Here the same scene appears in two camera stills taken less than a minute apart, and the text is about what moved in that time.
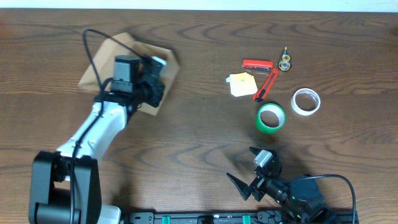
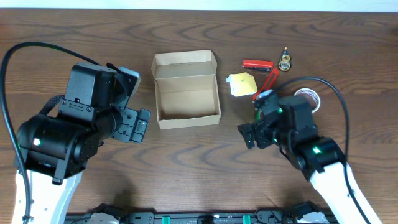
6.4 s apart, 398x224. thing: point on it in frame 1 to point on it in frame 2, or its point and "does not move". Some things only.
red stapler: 260,65 does not move
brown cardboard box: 99,76 to 187,92
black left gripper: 156,90 to 131,125
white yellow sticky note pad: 242,84 does not move
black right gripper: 259,182 to 259,134
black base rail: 235,217 does not move
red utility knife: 265,86 does not move
